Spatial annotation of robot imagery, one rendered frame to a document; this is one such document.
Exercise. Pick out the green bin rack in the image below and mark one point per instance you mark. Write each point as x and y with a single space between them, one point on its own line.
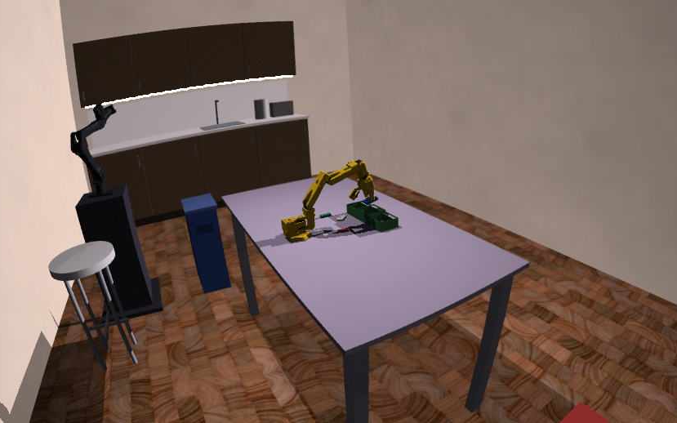
372 215

